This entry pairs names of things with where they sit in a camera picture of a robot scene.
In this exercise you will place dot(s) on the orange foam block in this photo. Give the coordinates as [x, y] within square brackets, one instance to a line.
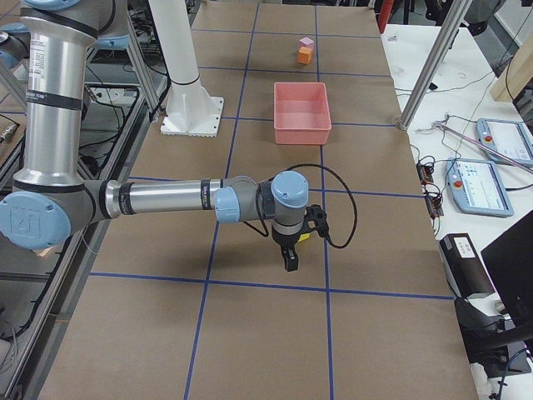
[304, 55]

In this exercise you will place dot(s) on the far teach pendant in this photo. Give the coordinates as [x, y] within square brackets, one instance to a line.
[510, 138]

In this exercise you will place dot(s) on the white pedestal column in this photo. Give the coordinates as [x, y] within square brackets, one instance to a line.
[190, 109]

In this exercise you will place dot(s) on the pink foam block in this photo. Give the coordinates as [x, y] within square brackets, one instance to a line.
[306, 42]

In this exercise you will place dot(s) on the yellow foam block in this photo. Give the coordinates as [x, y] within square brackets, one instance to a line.
[303, 237]

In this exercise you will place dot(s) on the near teach pendant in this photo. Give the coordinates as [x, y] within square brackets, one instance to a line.
[477, 188]

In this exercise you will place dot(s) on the small circuit board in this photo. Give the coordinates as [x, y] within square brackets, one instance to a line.
[431, 192]

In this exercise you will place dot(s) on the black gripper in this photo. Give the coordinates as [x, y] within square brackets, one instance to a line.
[286, 242]

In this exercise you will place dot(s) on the pink plastic bin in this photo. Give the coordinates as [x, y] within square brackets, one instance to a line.
[301, 113]

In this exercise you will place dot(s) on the teach pendant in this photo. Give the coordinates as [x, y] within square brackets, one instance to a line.
[477, 188]
[510, 138]

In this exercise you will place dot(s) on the black monitor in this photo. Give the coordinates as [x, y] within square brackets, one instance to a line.
[508, 260]

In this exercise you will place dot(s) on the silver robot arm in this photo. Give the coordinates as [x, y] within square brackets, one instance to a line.
[50, 201]
[15, 44]

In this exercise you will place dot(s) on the aluminium frame post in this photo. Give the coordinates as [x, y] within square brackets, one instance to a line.
[445, 36]

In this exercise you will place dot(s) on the black cardboard box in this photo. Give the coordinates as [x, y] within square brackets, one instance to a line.
[464, 269]

